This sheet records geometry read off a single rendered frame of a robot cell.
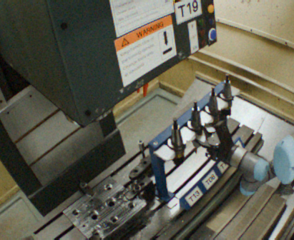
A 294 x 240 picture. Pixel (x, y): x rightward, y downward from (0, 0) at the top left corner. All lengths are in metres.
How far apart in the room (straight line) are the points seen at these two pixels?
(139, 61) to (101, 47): 0.10
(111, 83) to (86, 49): 0.10
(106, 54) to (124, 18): 0.08
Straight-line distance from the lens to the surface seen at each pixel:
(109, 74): 0.54
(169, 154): 0.99
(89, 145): 1.51
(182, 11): 0.64
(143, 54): 0.58
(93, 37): 0.49
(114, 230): 1.12
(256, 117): 1.74
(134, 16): 0.54
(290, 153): 0.68
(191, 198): 1.21
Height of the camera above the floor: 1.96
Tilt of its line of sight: 41 degrees down
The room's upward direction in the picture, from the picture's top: 11 degrees counter-clockwise
